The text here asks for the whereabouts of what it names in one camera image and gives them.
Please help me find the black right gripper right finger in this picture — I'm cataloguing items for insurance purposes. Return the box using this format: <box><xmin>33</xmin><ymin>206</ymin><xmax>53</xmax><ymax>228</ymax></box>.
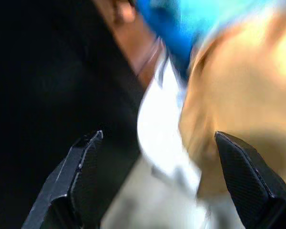
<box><xmin>214</xmin><ymin>131</ymin><xmax>286</xmax><ymax>229</ymax></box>

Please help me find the black garment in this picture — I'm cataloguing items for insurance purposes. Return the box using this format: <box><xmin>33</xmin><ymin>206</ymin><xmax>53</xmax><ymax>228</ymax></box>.
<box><xmin>0</xmin><ymin>0</ymin><xmax>148</xmax><ymax>229</ymax></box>

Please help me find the blue cloth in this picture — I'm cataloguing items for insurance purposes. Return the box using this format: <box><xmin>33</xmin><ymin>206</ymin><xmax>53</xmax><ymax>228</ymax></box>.
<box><xmin>133</xmin><ymin>0</ymin><xmax>260</xmax><ymax>81</ymax></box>

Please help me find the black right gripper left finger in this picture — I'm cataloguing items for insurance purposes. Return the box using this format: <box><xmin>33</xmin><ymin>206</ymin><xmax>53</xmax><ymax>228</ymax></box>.
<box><xmin>21</xmin><ymin>130</ymin><xmax>103</xmax><ymax>229</ymax></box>

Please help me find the white garment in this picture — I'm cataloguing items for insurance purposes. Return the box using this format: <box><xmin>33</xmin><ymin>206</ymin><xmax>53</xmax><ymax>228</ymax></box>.
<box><xmin>102</xmin><ymin>54</ymin><xmax>244</xmax><ymax>229</ymax></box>

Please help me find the tan garment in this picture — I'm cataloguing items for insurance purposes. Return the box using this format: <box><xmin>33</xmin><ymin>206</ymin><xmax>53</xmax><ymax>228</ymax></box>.
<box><xmin>178</xmin><ymin>9</ymin><xmax>286</xmax><ymax>198</ymax></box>

